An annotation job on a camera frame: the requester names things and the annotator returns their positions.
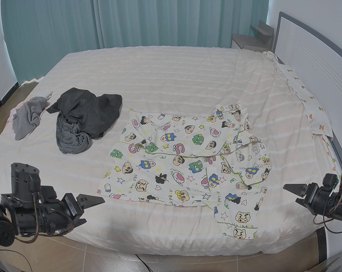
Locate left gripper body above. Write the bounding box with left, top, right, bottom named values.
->
left=36, top=194, right=85, bottom=234

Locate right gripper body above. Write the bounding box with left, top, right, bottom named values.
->
left=303, top=183, right=334, bottom=216

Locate white printed pyjama top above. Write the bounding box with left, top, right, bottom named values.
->
left=97, top=103, right=273, bottom=241

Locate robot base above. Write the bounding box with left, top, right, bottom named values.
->
left=320, top=254, right=342, bottom=272

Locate bed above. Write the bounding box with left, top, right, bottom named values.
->
left=0, top=11, right=342, bottom=261

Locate black garment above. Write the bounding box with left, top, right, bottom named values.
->
left=46, top=87, right=123, bottom=155

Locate white printed pillow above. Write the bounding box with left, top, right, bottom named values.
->
left=263, top=50, right=334, bottom=141

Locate grey garment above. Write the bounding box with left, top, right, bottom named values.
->
left=12, top=96, right=48, bottom=141

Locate grey bedside table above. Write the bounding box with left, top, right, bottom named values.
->
left=232, top=20, right=274, bottom=50

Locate blue-green curtain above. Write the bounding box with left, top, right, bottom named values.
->
left=1, top=0, right=101, bottom=86
left=96, top=0, right=271, bottom=49

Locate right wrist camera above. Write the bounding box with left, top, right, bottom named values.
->
left=323, top=174, right=337, bottom=192

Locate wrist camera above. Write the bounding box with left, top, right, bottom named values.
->
left=323, top=174, right=337, bottom=192
left=39, top=186, right=58, bottom=205

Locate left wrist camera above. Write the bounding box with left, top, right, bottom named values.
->
left=39, top=186, right=58, bottom=205

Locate black cable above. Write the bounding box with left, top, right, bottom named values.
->
left=0, top=248, right=30, bottom=272
left=135, top=254, right=152, bottom=272

